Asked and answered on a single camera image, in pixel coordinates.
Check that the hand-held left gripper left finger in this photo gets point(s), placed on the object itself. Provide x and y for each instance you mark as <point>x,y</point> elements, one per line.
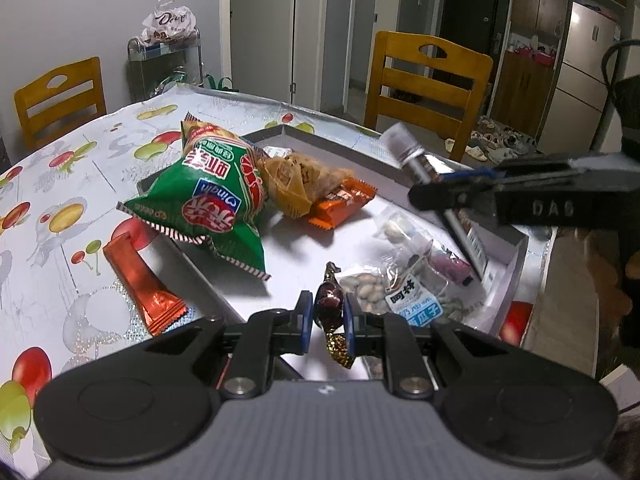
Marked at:
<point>303,317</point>

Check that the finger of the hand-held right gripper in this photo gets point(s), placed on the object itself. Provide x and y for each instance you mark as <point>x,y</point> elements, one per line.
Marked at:
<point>440,195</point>
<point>475,175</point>

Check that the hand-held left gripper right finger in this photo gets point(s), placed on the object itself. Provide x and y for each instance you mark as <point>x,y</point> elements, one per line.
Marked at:
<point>350,322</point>

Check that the dark chocolate candy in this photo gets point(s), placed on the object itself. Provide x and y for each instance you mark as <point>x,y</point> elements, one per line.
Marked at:
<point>329,305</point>

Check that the clear seed packet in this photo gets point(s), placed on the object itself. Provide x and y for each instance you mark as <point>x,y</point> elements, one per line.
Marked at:
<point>365,290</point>

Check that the small white candy packet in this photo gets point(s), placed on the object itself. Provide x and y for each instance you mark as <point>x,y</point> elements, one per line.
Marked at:
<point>397,230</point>

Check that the dark stick packet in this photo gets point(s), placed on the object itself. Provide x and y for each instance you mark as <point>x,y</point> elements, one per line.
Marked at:
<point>407,147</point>

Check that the grey box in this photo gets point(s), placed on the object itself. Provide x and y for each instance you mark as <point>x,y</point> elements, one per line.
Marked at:
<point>310,255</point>

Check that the tan pastry packet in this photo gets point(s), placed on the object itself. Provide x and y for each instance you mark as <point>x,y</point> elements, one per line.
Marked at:
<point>287,185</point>

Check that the green shrimp chip bag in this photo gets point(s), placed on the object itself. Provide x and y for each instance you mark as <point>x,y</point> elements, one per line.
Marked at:
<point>210,200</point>

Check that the orange striped snack bag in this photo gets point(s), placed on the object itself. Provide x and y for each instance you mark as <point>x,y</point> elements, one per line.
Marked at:
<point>210,132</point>

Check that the pile of shoes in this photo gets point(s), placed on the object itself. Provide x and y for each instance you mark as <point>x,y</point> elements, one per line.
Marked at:
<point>490,140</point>

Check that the pink candy packet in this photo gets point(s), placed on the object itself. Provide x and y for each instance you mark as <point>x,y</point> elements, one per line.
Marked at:
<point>450,265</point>

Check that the small orange candy packet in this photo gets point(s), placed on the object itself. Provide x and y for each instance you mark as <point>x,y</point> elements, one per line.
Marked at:
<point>340,202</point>

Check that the wooden chair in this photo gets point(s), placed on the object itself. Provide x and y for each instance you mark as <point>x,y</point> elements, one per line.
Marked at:
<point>425,85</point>
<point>60,95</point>

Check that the wooden cabinet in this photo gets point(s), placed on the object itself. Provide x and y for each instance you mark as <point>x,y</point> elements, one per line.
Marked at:
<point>530,85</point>

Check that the white refrigerator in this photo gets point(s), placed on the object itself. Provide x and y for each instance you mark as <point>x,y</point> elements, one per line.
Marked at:
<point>580,75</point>

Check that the dark door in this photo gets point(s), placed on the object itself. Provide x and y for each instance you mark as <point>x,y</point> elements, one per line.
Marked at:
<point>470,10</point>

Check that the long orange bar packet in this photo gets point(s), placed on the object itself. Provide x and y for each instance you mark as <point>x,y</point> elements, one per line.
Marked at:
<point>140,280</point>

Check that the white box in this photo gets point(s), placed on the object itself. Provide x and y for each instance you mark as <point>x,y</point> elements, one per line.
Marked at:
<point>622,385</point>

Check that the fruit print tablecloth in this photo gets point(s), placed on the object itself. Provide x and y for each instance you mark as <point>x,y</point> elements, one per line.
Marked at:
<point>75,160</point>

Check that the metal trolley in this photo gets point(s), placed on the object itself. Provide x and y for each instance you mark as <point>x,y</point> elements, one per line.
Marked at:
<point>165,50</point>

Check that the white plastic bag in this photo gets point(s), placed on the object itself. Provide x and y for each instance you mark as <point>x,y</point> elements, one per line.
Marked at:
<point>170,22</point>

